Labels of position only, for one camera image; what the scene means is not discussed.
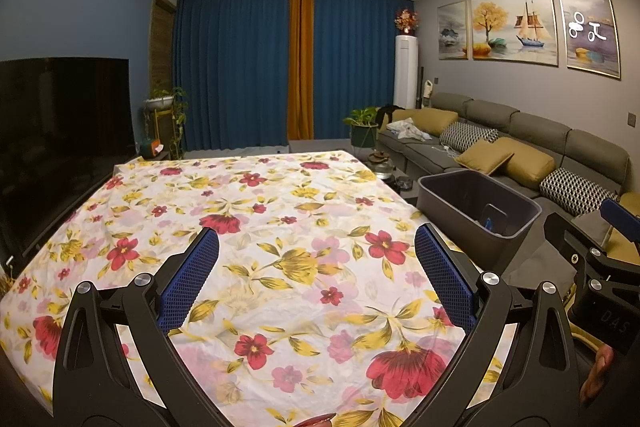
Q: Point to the black white patterned cushion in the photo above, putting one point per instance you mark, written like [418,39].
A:
[470,137]
[577,191]

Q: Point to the grey plastic bin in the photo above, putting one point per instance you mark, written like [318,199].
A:
[450,197]

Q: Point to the small grey landscape painting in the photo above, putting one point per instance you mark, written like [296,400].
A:
[452,32]

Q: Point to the orange curtain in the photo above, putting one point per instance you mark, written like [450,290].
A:
[301,62]

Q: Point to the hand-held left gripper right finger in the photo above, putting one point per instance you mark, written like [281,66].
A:
[442,274]

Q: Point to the yellow square cushion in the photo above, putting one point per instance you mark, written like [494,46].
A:
[482,159]
[530,164]

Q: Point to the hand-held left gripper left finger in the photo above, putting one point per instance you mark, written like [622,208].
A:
[192,277]

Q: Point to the wooden wall panel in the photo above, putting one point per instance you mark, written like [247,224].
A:
[162,47]

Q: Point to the grey sectional sofa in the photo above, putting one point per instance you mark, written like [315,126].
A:
[545,132]

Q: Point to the small blue wrapper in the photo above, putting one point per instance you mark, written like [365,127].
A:
[488,223]

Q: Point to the low tea table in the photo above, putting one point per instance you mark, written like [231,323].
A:
[400,194]

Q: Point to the white clothes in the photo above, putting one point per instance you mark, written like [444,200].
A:
[407,130]

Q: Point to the long yellow cushion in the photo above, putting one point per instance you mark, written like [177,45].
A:
[425,122]

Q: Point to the white handheld appliance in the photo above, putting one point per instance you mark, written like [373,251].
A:
[428,92]

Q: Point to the person's right hand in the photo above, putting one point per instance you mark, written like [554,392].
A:
[599,374]

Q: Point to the wall socket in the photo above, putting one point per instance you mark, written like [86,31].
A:
[632,120]

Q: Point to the black garment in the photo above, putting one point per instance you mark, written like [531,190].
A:
[389,114]

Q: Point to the sailboat and tree painting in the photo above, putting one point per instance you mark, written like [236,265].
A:
[515,27]

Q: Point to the orange flower arrangement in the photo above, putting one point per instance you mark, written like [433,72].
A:
[406,22]

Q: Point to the black television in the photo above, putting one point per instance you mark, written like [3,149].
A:
[60,142]

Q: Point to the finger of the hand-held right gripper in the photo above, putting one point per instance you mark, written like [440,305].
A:
[575,252]
[622,219]

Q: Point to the large yellow cushion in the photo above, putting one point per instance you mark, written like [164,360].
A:
[625,247]

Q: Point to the potted plant on stand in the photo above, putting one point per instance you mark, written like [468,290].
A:
[165,112]

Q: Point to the white standing air conditioner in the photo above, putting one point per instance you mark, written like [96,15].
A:
[406,72]

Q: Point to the floral tablecloth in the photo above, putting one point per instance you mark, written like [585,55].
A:
[280,227]

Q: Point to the purple abstract painting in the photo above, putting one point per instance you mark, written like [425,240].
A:
[590,32]

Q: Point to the orange tissue box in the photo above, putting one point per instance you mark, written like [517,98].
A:
[150,148]

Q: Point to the potted plant in dark pot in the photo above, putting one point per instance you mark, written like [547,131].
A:
[362,127]

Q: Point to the blue curtain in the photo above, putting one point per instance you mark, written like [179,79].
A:
[362,62]
[232,67]

